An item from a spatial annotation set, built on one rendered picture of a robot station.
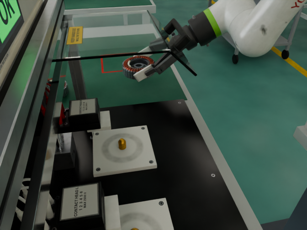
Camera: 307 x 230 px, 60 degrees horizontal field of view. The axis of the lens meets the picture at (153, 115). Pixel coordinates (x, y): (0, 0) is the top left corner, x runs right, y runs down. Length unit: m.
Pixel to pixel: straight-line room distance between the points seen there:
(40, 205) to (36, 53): 0.19
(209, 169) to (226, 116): 1.48
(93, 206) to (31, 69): 0.21
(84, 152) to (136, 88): 0.36
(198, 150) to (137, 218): 0.25
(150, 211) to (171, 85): 0.54
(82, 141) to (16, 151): 0.49
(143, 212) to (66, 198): 0.19
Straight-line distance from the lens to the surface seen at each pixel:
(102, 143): 0.71
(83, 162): 0.69
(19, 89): 0.31
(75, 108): 0.60
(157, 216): 0.56
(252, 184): 1.69
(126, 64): 0.90
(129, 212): 0.57
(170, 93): 0.94
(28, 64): 0.36
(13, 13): 0.42
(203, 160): 0.68
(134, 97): 0.92
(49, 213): 0.44
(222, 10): 0.85
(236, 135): 1.97
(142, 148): 0.68
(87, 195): 0.43
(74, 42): 0.54
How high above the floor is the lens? 1.27
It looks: 38 degrees down
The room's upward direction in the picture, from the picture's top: straight up
